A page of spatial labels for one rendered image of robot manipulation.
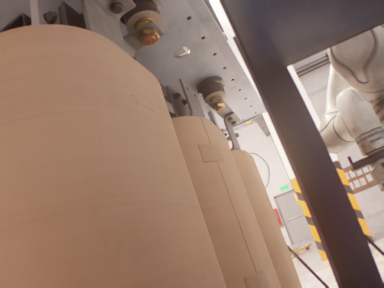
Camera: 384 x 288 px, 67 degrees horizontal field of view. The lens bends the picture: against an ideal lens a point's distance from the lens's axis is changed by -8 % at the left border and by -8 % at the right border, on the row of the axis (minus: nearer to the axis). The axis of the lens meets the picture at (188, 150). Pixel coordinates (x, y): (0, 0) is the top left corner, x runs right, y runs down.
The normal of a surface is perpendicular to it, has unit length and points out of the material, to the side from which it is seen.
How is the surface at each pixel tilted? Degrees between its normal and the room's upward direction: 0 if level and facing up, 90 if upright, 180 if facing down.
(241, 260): 90
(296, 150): 90
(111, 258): 90
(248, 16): 180
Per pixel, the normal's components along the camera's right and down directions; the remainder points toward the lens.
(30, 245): 0.02, -0.34
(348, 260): -0.37, -0.21
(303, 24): 0.30, 0.90
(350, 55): -0.64, 0.05
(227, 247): 0.38, -0.42
